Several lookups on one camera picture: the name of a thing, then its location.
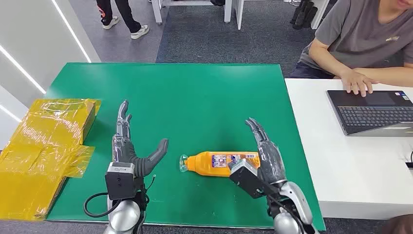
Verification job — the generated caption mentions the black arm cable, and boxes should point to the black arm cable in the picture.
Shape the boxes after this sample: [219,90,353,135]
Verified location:
[83,193,113,218]
[267,194,307,234]

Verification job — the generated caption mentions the brown rounded object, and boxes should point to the brown rounded object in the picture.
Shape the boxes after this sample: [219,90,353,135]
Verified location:
[377,214,413,234]

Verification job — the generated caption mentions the white table frame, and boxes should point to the white table frame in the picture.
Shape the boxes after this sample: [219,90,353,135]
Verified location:
[150,0,233,25]

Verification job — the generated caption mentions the yellow taped cardboard box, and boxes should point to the yellow taped cardboard box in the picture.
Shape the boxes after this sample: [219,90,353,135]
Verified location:
[0,98,102,221]

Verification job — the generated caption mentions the person's right hand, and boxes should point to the person's right hand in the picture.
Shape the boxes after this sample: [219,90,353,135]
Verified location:
[339,69,380,98]

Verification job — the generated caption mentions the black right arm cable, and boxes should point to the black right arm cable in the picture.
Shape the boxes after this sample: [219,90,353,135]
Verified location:
[267,194,307,234]

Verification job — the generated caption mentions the seated person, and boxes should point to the seated person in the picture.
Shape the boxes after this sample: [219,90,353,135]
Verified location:
[288,0,413,98]

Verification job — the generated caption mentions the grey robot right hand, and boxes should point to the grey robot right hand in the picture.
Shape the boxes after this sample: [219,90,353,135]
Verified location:
[245,117,288,186]

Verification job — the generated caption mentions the walking person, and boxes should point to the walking person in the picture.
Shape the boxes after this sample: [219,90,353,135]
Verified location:
[96,0,150,40]

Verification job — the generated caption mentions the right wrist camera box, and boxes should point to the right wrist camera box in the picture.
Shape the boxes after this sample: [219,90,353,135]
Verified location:
[228,158,275,199]

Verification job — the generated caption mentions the black boots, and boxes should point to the black boots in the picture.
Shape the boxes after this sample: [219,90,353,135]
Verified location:
[289,0,319,30]

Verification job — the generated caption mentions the dark grey laptop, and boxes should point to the dark grey laptop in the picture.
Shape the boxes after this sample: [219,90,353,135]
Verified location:
[326,90,413,137]

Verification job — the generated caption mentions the orange plastic bottle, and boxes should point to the orange plastic bottle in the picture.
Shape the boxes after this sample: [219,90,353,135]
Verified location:
[179,151,262,177]

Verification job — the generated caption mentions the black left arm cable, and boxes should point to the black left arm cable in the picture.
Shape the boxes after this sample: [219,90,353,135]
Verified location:
[83,193,113,218]

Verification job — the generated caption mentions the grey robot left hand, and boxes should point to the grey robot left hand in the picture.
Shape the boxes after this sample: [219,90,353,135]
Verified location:
[111,100,169,177]

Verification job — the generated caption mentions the white table leg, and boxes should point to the white table leg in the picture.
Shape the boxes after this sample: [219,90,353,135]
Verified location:
[235,0,245,30]
[310,0,330,30]

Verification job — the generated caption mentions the white desk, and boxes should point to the white desk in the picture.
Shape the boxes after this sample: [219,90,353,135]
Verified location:
[284,78,413,220]

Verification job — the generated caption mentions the green table mat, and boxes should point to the green table mat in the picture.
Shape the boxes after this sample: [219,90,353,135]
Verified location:
[45,62,326,232]

